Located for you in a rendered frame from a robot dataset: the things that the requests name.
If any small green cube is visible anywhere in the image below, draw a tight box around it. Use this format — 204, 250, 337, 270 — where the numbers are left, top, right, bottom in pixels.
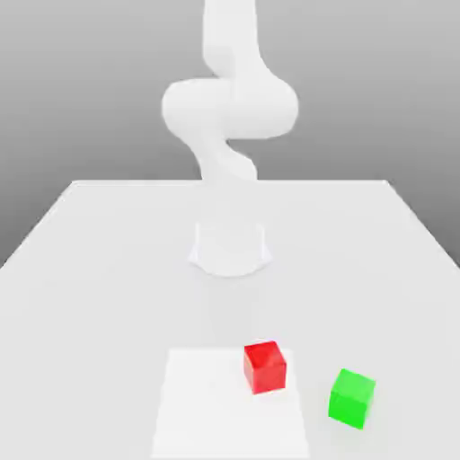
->
327, 367, 377, 431

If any small red cube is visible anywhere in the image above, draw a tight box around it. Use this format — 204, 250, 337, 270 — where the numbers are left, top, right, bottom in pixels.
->
243, 340, 288, 395

